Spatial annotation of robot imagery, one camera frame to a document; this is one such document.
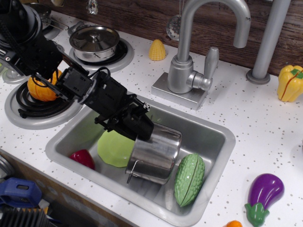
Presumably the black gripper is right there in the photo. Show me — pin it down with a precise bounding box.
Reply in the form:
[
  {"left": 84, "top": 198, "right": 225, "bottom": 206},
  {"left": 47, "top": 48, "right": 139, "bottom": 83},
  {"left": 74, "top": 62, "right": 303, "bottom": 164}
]
[{"left": 83, "top": 70, "right": 154, "bottom": 140}]

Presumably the stainless steel pot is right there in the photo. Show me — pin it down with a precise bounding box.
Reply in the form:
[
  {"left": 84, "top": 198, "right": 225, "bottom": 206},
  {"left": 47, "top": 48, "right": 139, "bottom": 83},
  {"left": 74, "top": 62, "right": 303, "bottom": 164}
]
[{"left": 125, "top": 123, "right": 182, "bottom": 185}]

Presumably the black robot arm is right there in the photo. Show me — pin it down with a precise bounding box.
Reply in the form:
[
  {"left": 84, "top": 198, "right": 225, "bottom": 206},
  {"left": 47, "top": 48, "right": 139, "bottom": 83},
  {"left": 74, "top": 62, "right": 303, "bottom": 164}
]
[{"left": 0, "top": 0, "right": 154, "bottom": 140}]

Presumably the grey metal sink basin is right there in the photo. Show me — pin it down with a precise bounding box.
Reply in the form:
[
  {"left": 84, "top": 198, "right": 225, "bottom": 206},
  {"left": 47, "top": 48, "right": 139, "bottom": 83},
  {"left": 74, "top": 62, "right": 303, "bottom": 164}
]
[{"left": 45, "top": 100, "right": 235, "bottom": 227}]

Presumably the lidded steel pot middle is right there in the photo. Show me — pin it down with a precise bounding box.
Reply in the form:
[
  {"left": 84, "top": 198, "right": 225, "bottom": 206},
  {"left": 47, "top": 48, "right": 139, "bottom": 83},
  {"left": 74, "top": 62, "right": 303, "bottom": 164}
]
[{"left": 69, "top": 26, "right": 120, "bottom": 63}]

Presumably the lidded steel pot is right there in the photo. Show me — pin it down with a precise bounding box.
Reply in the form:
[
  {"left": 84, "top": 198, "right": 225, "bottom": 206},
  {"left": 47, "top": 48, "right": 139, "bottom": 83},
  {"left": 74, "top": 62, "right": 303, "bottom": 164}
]
[
  {"left": 26, "top": 3, "right": 69, "bottom": 30},
  {"left": 69, "top": 26, "right": 120, "bottom": 63}
]

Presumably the lidded steel pot back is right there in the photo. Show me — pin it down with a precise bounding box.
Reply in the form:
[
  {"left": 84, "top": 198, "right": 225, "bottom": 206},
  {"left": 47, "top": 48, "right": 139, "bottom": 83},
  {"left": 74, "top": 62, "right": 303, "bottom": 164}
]
[{"left": 26, "top": 3, "right": 69, "bottom": 30}]

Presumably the light green plastic plate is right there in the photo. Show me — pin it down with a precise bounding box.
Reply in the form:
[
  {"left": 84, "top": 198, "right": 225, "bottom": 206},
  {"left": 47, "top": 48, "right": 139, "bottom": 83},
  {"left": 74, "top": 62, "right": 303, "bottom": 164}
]
[{"left": 97, "top": 131, "right": 135, "bottom": 167}]

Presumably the red toy pepper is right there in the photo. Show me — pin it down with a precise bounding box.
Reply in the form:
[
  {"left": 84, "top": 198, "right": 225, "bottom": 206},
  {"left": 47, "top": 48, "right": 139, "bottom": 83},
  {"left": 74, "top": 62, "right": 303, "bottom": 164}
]
[{"left": 69, "top": 149, "right": 95, "bottom": 170}]

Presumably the silver toy faucet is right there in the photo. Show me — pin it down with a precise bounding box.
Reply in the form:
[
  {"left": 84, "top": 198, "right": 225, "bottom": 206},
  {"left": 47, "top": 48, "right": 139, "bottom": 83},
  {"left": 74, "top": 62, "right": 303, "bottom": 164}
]
[{"left": 151, "top": 0, "right": 251, "bottom": 111}]

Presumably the green toy bitter gourd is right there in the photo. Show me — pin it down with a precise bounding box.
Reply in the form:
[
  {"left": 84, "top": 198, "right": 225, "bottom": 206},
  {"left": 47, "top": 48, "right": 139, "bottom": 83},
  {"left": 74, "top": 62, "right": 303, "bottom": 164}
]
[{"left": 174, "top": 154, "right": 205, "bottom": 207}]

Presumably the yellow toy corn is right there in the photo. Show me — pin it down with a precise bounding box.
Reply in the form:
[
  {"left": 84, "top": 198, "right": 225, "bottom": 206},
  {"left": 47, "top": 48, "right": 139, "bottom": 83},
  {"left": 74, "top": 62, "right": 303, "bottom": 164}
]
[{"left": 149, "top": 39, "right": 166, "bottom": 61}]

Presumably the orange toy pumpkin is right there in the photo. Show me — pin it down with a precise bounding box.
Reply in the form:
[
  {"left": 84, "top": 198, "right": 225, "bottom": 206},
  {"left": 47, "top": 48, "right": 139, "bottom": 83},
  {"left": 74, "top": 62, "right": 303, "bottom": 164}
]
[{"left": 27, "top": 77, "right": 58, "bottom": 102}]

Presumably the hanging clear strainer spoon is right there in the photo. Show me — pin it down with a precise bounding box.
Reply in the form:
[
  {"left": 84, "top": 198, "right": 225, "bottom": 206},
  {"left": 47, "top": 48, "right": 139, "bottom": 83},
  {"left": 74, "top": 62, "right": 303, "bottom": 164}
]
[{"left": 166, "top": 0, "right": 185, "bottom": 41}]

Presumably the front stove burner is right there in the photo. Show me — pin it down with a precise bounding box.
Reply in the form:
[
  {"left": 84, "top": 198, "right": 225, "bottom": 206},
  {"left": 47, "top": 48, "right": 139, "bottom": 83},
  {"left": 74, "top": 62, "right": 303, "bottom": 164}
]
[{"left": 4, "top": 82, "right": 82, "bottom": 130}]

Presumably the blue clamp tool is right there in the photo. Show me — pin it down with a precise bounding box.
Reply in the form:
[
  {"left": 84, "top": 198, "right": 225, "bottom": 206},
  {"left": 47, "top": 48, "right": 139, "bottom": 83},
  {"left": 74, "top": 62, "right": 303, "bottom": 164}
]
[{"left": 0, "top": 177, "right": 42, "bottom": 208}]

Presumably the hanging clear utensil left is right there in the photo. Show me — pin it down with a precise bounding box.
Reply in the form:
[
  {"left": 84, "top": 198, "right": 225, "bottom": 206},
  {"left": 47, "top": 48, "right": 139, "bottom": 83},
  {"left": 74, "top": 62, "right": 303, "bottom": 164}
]
[{"left": 86, "top": 0, "right": 98, "bottom": 15}]

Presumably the grey stove knob lower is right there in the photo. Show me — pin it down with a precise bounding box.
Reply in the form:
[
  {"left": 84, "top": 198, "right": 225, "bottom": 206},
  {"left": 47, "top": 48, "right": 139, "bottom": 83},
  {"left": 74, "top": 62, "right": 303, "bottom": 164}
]
[{"left": 2, "top": 70, "right": 28, "bottom": 84}]

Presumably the grey vertical pole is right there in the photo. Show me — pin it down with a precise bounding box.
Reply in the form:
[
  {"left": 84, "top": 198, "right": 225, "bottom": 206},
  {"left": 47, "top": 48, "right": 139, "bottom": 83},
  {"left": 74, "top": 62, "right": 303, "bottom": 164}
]
[{"left": 246, "top": 0, "right": 291, "bottom": 85}]

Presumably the orange toy fruit bottom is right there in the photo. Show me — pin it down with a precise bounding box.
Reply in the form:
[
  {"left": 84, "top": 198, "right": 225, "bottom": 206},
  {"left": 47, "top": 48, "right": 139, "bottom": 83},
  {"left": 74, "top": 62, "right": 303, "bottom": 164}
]
[{"left": 224, "top": 220, "right": 243, "bottom": 227}]

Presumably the purple toy eggplant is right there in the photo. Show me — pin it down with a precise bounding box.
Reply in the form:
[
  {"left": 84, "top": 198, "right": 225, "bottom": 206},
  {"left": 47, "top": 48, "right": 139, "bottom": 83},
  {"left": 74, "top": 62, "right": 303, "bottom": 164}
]
[{"left": 244, "top": 173, "right": 285, "bottom": 227}]

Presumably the yellow toy bell pepper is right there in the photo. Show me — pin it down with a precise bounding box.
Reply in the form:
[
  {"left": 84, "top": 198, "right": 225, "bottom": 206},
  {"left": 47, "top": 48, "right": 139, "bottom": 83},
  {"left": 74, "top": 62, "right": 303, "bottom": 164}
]
[{"left": 277, "top": 65, "right": 303, "bottom": 102}]

